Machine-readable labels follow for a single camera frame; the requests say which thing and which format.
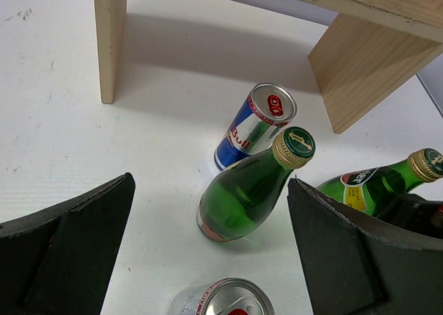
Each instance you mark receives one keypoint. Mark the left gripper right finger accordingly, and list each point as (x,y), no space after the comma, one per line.
(357,264)

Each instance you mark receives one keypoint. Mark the Red Bull can near shelf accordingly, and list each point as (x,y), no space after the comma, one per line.
(266,110)

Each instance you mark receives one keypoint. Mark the green bottle yellow label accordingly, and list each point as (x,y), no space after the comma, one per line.
(371,190)

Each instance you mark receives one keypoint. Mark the wooden two-tier shelf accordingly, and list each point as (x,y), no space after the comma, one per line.
(369,50)

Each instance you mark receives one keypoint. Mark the green glass bottle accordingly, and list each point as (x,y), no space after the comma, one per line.
(240,198)

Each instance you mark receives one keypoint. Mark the Red Bull can front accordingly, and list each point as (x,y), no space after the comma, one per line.
(225,296)

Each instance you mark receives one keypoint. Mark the red bull can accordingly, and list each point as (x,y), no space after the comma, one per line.
(225,296)
(266,110)

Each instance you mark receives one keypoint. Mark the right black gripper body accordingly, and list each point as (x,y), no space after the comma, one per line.
(414,213)

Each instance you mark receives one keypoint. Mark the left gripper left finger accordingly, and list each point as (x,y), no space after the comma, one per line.
(59,260)

